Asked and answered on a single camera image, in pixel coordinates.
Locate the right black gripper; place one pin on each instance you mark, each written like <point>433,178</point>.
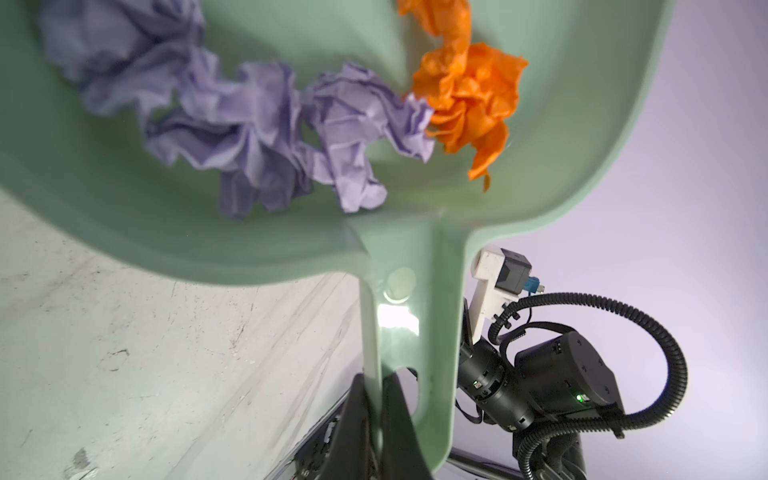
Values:
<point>488,380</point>

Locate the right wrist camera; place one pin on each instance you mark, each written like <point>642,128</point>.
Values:
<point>501,276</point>

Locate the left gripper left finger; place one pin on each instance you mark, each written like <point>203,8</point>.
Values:
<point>349,455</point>

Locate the green dustpan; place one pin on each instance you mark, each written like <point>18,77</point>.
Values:
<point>590,64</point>

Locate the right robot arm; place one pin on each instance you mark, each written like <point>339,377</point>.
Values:
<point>546,385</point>

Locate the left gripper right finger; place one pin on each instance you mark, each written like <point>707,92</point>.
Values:
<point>401,456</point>

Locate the purple paper scrap centre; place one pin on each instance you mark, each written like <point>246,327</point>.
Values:
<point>149,56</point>

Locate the orange paper scrap near dustpan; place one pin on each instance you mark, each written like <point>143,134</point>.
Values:
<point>473,88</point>

